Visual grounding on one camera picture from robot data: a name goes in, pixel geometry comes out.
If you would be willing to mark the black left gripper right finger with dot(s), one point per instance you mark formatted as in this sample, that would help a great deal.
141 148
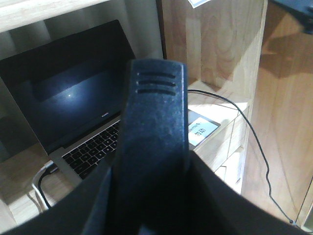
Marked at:
213 208

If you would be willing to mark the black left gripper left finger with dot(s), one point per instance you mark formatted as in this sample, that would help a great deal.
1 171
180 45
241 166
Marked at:
143 191

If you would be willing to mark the white label right palmrest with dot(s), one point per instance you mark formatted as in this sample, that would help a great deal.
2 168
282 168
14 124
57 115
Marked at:
200 129

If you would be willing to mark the grey laptop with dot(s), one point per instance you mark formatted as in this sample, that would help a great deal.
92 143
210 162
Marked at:
71 92

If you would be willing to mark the wooden shelf unit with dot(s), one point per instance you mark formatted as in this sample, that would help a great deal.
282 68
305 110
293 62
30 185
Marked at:
220 41

